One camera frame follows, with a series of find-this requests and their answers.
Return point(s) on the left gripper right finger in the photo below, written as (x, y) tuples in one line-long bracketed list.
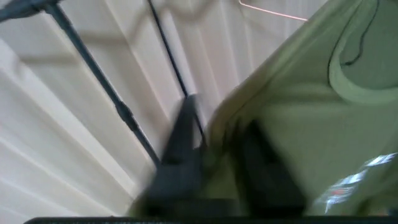
[(264, 180)]

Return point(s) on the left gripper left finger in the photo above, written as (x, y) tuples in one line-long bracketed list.
[(180, 174)]

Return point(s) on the green printed shirt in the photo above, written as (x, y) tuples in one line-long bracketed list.
[(311, 124)]

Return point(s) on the black clothes rack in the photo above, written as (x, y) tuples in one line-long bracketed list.
[(124, 112)]

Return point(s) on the pink clothes hanger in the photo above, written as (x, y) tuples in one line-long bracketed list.
[(273, 12)]

